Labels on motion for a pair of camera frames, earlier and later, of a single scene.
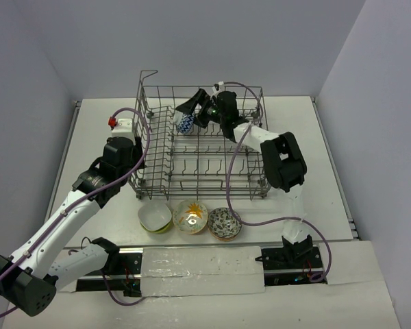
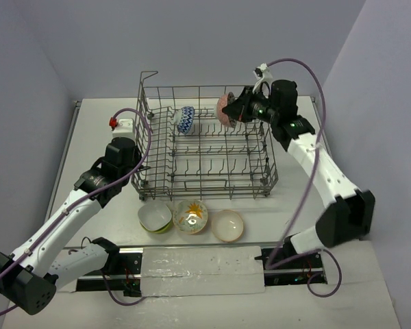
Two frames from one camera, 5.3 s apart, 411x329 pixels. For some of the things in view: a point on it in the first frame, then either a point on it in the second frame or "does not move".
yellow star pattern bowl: x=190 y=216 does not move
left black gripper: x=137 y=151 does not move
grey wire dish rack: x=185 y=147 does not move
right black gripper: x=191 y=105 → x=238 y=110
